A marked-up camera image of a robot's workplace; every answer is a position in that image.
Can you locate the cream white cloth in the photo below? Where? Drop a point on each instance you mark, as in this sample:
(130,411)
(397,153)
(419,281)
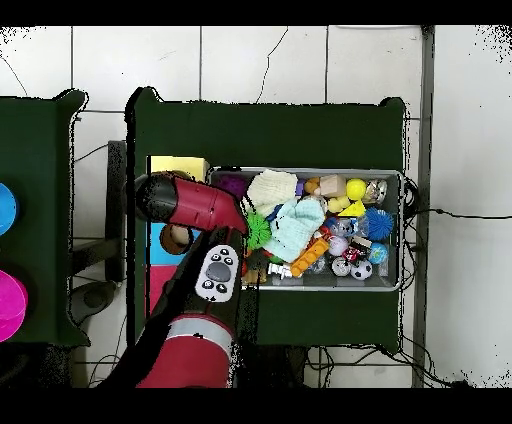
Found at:
(272,188)

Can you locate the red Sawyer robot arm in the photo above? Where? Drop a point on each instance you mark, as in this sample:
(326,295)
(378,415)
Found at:
(192,202)

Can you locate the wooden box with three holes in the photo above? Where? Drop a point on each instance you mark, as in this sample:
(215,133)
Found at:
(180,164)

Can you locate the silver mesh bin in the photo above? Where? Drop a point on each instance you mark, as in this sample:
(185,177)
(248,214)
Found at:
(320,283)

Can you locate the green spiky ball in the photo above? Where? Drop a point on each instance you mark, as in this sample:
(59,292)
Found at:
(258,232)

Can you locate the purple knobbly ball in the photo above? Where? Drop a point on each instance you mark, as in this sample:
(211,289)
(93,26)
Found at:
(234,184)

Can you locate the mint green cloth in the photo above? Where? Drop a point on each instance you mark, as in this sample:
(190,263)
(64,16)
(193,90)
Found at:
(296,228)

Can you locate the orange toy brick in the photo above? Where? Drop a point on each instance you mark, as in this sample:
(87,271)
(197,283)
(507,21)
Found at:
(308,258)

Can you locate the dark green table cloth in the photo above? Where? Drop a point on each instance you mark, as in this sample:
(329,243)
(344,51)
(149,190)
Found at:
(264,136)
(36,180)

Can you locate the plain wooden block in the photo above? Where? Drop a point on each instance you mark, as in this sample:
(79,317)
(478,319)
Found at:
(332,186)

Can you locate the plain yellow ball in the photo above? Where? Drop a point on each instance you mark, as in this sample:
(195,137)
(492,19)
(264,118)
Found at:
(356,189)

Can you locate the small soccer ball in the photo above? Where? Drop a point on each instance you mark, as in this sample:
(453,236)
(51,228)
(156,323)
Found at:
(362,270)

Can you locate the light blue spiky ball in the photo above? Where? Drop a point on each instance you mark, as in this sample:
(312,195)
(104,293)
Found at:
(379,223)

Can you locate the blue globe ball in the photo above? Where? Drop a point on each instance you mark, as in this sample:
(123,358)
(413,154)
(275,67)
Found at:
(378,254)

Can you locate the blue round lid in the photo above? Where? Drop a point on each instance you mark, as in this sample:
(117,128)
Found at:
(7,210)

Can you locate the pink round lid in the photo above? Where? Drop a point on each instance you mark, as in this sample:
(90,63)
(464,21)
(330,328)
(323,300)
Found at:
(12,304)

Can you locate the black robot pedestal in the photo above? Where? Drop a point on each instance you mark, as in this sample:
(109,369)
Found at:
(276,368)

